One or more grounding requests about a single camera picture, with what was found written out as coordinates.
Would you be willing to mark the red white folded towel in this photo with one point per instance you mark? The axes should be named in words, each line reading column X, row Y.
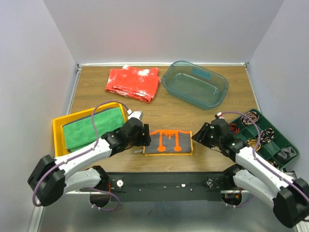
column 134, row 83

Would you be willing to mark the green towel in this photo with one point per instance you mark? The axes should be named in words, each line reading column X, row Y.
column 94, row 128

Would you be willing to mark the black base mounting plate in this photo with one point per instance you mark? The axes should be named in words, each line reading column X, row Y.
column 163, row 186

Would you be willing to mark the orange black rolled sock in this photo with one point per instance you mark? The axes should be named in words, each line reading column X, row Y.
column 234, row 128

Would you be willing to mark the grey rolled sock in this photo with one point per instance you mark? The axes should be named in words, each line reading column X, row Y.
column 286, row 154

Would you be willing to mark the rolled patterned sock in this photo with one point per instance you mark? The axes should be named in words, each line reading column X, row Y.
column 249, row 118
column 267, row 135

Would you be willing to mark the rolled brown sock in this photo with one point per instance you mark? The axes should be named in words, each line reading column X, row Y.
column 274, row 164

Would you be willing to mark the teal plastic basket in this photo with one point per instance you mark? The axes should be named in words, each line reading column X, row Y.
column 195, row 85

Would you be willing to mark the green divided organizer box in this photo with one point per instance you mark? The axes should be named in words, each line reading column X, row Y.
column 272, row 146

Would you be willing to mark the grey orange towel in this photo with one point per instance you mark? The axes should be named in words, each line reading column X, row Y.
column 169, row 143

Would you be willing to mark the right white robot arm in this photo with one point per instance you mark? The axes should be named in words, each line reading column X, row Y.
column 288, row 197

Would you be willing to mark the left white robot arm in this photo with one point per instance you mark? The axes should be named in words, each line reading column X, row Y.
column 51, row 176

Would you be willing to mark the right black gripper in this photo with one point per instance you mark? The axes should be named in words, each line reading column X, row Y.
column 201, row 137

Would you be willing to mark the yellow rolled sock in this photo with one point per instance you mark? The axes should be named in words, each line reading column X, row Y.
column 254, row 144

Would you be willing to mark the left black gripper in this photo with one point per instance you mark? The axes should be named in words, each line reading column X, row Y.
column 144, row 140

